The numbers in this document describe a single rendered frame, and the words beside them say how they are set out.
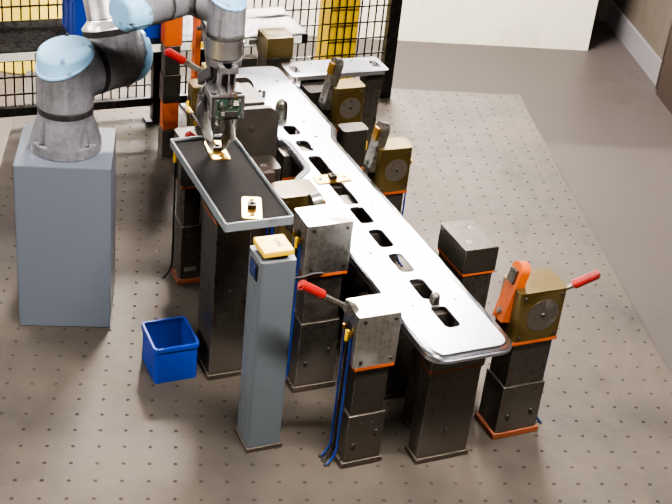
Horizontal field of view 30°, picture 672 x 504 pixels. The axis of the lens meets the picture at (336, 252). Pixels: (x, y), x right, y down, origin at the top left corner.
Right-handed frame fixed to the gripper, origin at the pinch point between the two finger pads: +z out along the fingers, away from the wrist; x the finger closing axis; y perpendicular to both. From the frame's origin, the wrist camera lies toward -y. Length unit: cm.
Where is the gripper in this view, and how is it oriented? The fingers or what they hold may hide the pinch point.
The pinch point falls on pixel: (217, 142)
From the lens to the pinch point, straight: 261.1
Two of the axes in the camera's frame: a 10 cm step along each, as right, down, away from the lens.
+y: 2.8, 5.1, -8.1
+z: -0.9, 8.6, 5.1
